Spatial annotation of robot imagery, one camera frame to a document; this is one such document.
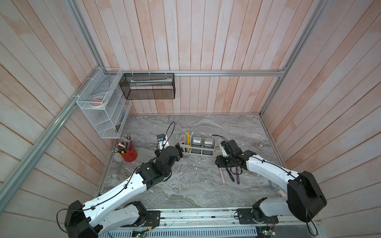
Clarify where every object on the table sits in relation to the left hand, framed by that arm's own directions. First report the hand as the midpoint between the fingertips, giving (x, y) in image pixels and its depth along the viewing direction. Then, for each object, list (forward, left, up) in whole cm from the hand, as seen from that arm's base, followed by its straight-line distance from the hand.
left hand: (173, 147), depth 76 cm
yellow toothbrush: (+11, -8, -9) cm, 16 cm away
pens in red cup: (+6, +30, -9) cm, 32 cm away
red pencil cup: (+2, +27, -14) cm, 30 cm away
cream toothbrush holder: (+14, -14, -20) cm, 28 cm away
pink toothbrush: (-7, -29, -21) cm, 36 cm away
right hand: (0, -27, -16) cm, 31 cm away
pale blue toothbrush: (+12, -10, -8) cm, 17 cm away
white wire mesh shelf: (+12, +34, +8) cm, 37 cm away
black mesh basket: (+37, +17, +12) cm, 43 cm away
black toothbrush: (-4, -33, -21) cm, 40 cm away
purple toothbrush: (-10, -38, -20) cm, 44 cm away
